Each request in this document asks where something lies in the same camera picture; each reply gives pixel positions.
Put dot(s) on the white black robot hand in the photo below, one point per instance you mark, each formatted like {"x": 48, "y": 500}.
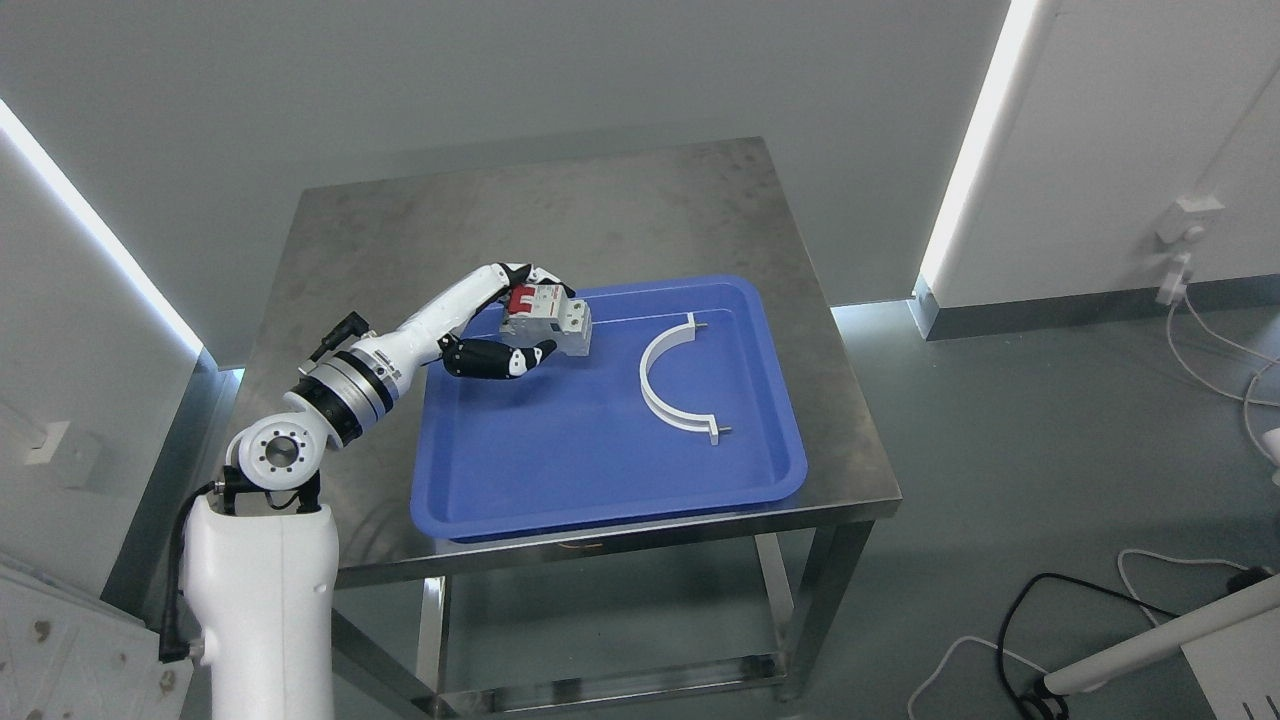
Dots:
{"x": 457, "y": 330}

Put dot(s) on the white circuit breaker red switches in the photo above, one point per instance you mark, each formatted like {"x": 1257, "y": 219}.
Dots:
{"x": 536, "y": 313}

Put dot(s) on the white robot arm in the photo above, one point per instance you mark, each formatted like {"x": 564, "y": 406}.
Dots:
{"x": 252, "y": 556}

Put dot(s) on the stainless steel table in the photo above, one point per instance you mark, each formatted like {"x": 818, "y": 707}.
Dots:
{"x": 385, "y": 247}

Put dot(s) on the white semicircular pipe clamp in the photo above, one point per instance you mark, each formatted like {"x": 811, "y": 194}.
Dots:
{"x": 677, "y": 384}

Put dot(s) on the blue plastic tray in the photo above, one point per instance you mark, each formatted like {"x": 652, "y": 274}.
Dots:
{"x": 572, "y": 445}

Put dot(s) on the white desk leg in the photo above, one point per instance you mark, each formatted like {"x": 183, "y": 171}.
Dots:
{"x": 1156, "y": 644}

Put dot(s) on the white wall box left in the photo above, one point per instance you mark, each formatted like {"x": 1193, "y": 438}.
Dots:
{"x": 68, "y": 457}

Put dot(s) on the white wall socket with plug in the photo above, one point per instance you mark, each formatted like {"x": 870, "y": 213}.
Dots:
{"x": 1188, "y": 221}

